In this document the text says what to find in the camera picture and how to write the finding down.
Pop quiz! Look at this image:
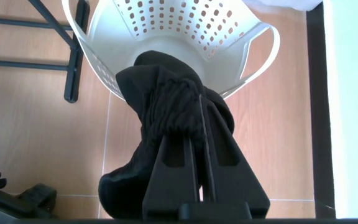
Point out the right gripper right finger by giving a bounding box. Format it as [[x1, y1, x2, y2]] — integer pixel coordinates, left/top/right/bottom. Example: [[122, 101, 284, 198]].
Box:
[[197, 95, 270, 220]]

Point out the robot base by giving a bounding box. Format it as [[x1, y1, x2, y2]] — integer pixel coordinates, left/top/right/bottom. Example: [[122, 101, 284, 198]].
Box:
[[0, 166, 58, 220]]

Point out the black clothes rack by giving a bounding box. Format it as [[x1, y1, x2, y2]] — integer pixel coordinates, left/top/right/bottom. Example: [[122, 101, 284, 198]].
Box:
[[0, 0, 90, 103]]

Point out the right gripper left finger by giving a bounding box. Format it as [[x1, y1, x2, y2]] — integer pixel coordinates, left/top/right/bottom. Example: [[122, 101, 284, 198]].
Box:
[[142, 133, 200, 220]]

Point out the white laundry basket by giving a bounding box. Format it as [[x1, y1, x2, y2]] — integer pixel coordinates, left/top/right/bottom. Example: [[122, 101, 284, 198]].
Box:
[[61, 0, 281, 101]]

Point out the black garment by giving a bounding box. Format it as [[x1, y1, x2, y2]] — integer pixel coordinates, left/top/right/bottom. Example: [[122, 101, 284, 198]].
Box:
[[98, 50, 235, 220]]

